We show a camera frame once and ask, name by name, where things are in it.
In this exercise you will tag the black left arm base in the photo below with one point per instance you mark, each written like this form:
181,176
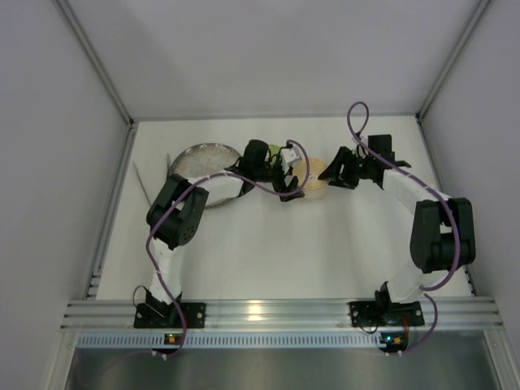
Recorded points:
155,314

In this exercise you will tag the beige round lid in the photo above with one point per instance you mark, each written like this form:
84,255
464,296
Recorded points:
310,173

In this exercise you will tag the steel lunch container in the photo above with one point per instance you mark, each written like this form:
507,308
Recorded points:
315,193

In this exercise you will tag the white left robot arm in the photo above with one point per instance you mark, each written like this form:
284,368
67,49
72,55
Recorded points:
176,212

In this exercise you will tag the aluminium frame rail left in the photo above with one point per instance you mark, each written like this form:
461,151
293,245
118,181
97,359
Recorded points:
72,21

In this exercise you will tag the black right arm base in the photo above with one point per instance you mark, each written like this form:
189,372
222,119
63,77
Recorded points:
381,311

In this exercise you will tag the steel tongs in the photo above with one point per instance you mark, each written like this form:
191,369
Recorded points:
152,170

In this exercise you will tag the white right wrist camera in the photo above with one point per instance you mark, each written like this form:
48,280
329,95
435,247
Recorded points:
360,148

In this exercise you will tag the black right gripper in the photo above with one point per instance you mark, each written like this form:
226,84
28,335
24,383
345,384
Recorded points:
349,171

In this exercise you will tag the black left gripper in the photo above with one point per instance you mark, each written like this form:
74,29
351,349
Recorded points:
280,179

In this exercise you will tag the green round lid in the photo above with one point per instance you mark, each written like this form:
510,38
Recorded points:
274,150

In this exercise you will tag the aluminium frame post right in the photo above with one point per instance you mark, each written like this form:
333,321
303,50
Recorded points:
455,53

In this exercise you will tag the speckled ceramic plate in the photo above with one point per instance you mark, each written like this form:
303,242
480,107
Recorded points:
204,160

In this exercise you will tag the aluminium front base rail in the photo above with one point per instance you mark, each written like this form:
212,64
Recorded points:
328,315

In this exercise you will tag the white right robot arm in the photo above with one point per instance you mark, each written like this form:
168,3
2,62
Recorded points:
442,236

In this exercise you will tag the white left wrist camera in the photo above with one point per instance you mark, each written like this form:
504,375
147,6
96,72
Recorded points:
289,157

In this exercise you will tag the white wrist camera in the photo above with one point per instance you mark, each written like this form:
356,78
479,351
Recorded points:
289,157
360,148

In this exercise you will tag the grey slotted cable duct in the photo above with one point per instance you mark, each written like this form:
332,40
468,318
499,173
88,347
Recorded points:
230,340

